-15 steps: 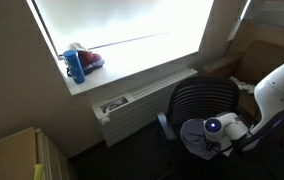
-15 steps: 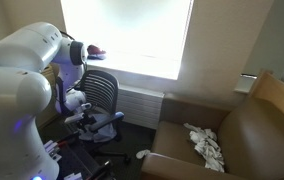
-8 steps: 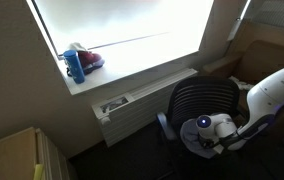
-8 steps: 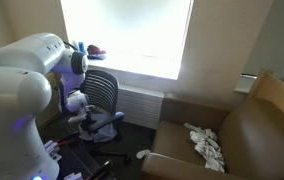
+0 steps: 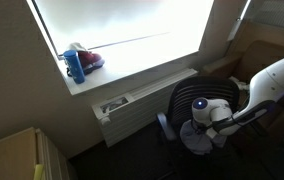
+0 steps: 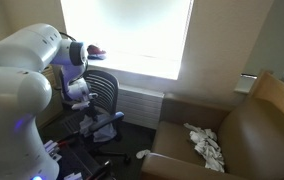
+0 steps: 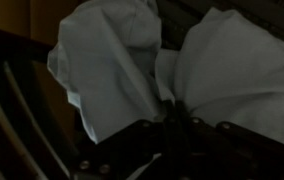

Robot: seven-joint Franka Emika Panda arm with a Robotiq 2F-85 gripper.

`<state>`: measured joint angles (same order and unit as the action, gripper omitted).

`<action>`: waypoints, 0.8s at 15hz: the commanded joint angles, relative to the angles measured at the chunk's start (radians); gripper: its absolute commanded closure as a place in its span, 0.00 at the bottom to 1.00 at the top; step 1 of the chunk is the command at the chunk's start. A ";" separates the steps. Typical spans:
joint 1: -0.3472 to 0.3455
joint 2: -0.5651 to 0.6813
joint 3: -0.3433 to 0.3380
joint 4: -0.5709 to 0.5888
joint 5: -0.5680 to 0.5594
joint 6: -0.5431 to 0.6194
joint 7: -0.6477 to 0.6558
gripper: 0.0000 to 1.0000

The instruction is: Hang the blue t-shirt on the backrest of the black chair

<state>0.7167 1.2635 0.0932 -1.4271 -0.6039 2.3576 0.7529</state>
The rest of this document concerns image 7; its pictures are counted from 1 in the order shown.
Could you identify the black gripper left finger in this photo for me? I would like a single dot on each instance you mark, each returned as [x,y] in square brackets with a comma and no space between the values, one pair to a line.
[128,146]

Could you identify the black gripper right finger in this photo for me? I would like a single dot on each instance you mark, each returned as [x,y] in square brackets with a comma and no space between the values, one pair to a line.
[235,150]

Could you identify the blue t-shirt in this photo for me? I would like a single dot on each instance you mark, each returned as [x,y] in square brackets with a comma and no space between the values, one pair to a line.
[235,73]

